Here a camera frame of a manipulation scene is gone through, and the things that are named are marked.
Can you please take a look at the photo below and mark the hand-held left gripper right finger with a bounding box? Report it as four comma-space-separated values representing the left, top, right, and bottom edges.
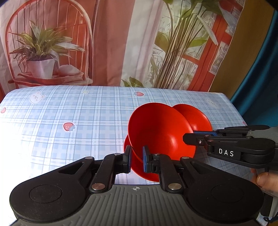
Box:
142, 146, 209, 193

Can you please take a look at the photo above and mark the red bowl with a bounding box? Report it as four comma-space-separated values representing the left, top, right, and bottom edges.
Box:
173, 104, 213, 136
123, 134, 161, 183
128, 103, 194, 162

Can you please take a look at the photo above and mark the person's right hand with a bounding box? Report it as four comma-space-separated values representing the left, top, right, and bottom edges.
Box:
251, 168, 278, 194

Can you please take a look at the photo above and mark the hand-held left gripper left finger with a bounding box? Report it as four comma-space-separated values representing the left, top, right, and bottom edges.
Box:
59, 145, 132, 193

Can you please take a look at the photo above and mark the blue curtain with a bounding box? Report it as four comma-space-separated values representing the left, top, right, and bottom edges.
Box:
230, 19, 278, 127

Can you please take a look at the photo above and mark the printed room scene backdrop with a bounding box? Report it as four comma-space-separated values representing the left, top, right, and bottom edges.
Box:
0, 0, 250, 96

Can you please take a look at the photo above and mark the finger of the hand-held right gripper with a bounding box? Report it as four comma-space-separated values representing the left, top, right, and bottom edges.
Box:
183, 132, 276, 168
193, 125, 270, 137

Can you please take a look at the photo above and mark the blue plaid tablecloth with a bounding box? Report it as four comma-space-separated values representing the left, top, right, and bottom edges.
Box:
0, 85, 254, 220

